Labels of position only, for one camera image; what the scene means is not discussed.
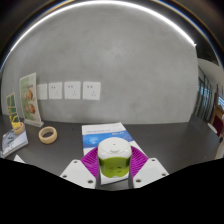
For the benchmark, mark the white wall socket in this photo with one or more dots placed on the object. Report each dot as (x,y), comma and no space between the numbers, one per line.
(55,90)
(91,90)
(72,90)
(42,91)

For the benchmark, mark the dark-framed glass partition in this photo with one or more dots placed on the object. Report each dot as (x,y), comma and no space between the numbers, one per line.
(205,96)

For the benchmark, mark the green menu sign stand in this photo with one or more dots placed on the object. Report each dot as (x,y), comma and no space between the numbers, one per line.
(29,100)

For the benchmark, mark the white and blue booklet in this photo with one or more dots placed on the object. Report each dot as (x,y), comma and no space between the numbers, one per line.
(100,135)

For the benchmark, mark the grey booklet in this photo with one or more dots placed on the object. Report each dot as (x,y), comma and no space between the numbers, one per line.
(11,143)

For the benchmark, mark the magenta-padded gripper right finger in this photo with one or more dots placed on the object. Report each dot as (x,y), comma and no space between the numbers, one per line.
(150,171)

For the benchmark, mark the curved ceiling light strip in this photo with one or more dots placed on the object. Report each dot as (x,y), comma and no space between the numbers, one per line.
(50,14)

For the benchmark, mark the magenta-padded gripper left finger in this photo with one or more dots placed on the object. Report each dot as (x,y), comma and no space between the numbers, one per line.
(78,173)

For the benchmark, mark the orange menu wooden-base stand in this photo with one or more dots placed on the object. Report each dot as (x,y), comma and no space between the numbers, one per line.
(11,110)

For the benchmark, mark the beige tape roll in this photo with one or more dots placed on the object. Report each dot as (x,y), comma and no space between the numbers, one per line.
(41,137)

